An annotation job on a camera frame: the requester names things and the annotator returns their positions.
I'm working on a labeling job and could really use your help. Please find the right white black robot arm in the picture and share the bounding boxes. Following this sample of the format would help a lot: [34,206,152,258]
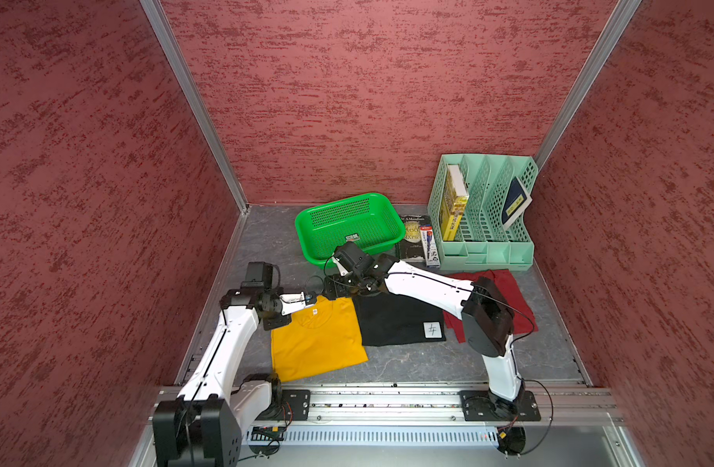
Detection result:
[326,242,524,404]

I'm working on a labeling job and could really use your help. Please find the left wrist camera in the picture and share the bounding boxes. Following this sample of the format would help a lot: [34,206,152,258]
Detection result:
[278,292,317,315]

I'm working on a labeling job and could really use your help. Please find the left black power cable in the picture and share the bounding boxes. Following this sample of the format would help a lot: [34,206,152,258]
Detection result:
[233,402,294,465]

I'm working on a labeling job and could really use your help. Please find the aluminium front rail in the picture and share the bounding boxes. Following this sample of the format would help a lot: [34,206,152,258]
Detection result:
[275,381,626,427]

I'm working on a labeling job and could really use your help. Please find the green plastic basket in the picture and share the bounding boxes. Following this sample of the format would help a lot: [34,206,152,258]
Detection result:
[295,193,406,268]

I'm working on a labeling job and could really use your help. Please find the yellow book in organizer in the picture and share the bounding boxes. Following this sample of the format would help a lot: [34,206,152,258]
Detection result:
[440,165,469,241]

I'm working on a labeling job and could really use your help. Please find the black power cable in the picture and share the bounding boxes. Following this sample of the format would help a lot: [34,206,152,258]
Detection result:
[233,402,294,465]
[496,378,556,457]

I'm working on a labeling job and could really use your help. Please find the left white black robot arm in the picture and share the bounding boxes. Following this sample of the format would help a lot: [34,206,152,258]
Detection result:
[152,262,289,466]

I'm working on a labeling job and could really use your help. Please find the mint green file organizer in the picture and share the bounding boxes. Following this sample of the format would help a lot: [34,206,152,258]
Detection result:
[427,154,538,272]

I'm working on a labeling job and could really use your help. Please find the black t-shirt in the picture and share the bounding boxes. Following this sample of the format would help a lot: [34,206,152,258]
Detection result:
[353,294,446,346]

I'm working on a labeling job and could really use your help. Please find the right aluminium corner post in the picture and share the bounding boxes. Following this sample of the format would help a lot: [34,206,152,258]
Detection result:
[534,0,641,169]

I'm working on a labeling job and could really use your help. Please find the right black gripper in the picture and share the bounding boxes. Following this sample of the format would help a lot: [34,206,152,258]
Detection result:
[321,267,368,301]

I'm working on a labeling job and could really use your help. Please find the right black power cable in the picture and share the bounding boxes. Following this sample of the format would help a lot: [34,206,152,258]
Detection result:
[496,378,556,457]

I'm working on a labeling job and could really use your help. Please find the dark blue book in organizer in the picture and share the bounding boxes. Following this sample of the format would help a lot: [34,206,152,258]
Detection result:
[501,177,532,231]

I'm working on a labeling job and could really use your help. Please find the dark paperback book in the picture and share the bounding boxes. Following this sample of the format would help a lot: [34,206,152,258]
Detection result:
[395,214,431,265]

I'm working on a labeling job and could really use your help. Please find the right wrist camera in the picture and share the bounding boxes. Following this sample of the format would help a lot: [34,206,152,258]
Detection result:
[331,256,351,277]

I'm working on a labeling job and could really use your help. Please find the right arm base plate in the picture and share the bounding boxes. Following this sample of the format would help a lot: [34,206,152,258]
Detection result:
[458,390,542,423]

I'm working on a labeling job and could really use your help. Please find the left aluminium corner post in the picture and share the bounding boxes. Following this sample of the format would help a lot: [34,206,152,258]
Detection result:
[140,0,249,215]

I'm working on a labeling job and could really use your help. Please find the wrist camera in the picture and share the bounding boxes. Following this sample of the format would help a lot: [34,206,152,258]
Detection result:
[331,256,351,277]
[278,292,317,315]

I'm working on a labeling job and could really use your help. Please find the aluminium corner post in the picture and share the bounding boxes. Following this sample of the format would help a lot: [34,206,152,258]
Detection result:
[140,0,249,215]
[534,0,641,169]

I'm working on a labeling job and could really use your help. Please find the yellow t-shirt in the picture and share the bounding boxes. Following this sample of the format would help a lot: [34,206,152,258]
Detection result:
[271,297,369,383]

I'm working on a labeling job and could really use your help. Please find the white red pen box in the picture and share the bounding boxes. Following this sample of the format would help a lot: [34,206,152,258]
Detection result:
[420,226,441,268]

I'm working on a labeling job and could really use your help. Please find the red t-shirt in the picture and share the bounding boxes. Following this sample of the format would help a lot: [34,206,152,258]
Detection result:
[450,270,538,336]

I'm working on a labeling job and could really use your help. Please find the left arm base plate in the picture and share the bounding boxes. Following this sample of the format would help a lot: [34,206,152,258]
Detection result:
[256,389,311,423]

